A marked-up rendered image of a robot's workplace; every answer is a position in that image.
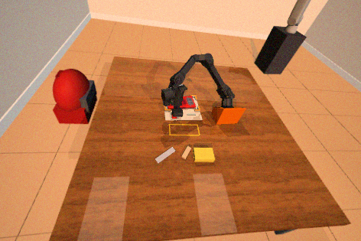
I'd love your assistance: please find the yellow block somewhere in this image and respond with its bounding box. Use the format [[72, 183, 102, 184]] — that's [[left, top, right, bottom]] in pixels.
[[193, 148, 215, 161]]

